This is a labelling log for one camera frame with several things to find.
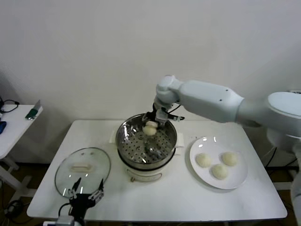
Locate white steamed baozi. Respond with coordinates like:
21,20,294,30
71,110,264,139
143,120,158,137
195,153,212,169
210,164,229,180
221,152,239,167

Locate white side table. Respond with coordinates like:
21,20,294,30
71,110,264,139
0,105,44,208

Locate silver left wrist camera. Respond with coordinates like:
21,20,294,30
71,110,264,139
56,216,75,226

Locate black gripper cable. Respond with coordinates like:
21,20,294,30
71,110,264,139
164,102,182,113
58,202,72,217

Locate black floor cables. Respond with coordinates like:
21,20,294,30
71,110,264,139
0,200,26,217

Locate black hanging cable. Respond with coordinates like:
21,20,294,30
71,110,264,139
267,147,299,168

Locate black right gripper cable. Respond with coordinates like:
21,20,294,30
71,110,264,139
164,102,182,113

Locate white round plate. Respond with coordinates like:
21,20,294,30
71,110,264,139
189,136,249,190

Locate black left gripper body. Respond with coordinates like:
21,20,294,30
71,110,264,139
69,194,96,221

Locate white stand base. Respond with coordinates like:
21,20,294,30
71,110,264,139
274,167,297,190

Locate perforated steel steamer basket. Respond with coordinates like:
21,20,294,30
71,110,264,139
108,113,184,165

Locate black cable with plug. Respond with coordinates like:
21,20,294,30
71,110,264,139
0,97,20,115

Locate glass lid with cream handle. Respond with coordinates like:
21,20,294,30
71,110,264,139
54,147,111,198

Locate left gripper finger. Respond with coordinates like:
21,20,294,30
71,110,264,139
67,178,82,200
88,178,105,202

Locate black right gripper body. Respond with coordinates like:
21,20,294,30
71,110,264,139
147,103,167,122

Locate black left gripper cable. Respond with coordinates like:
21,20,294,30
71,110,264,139
58,202,72,217

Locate white electric cooker base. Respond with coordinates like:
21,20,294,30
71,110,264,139
117,138,183,183

